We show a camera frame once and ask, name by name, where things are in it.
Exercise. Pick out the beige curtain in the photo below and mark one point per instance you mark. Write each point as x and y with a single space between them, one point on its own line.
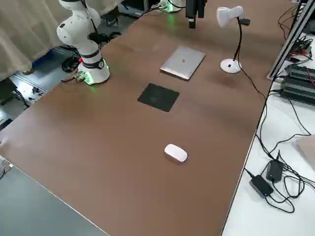
24 29

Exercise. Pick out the silver closed laptop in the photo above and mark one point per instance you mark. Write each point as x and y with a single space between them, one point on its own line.
183 62

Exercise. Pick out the black power adapter brick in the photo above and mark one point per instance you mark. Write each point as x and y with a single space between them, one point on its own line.
274 170
262 185

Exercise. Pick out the aluminium frame post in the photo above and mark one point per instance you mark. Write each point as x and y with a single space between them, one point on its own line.
290 37

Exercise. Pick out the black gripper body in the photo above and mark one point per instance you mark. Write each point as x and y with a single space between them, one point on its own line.
194 3

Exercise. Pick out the white desk lamp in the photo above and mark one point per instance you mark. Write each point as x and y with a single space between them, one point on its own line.
227 16

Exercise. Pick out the white computer mouse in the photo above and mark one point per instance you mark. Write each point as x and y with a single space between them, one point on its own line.
176 153

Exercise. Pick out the black mouse pad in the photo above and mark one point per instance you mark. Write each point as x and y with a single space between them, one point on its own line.
158 97

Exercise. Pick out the small black object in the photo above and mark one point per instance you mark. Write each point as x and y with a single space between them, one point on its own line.
244 21

